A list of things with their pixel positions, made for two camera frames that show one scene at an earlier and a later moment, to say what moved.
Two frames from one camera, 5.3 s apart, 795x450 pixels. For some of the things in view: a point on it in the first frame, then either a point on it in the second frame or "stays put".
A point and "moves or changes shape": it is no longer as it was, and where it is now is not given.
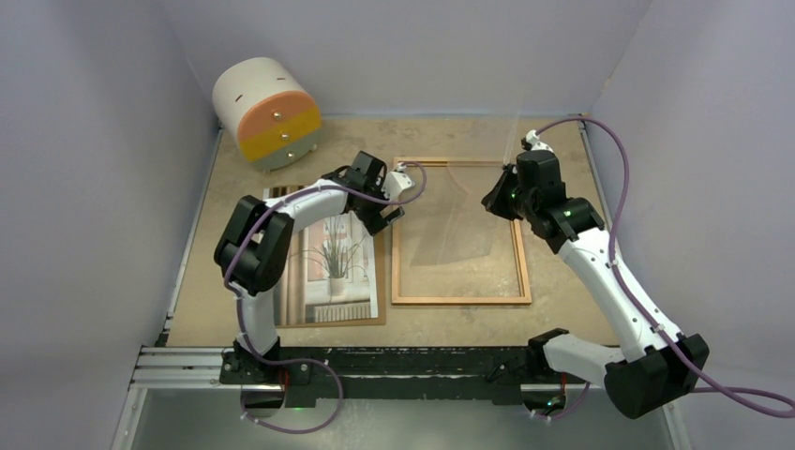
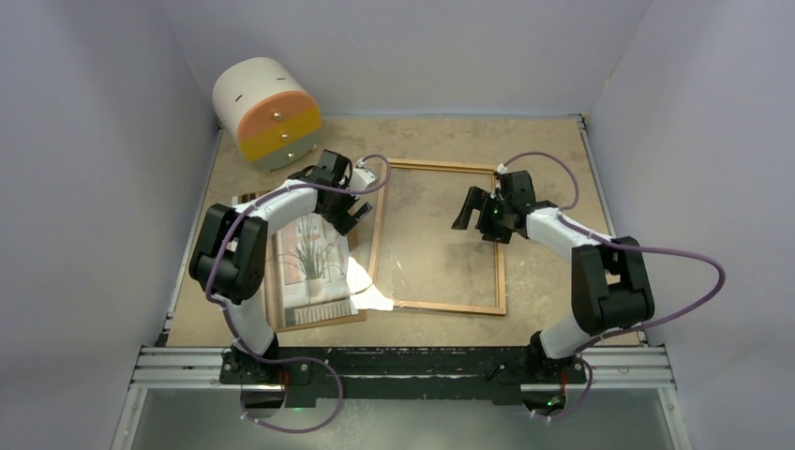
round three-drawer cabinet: [274, 120] stays put
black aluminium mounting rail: [358, 376] stays put
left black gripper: [366, 217] to [342, 220]
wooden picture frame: [400, 163] to [420, 165]
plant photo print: [331, 274] moves or changes shape
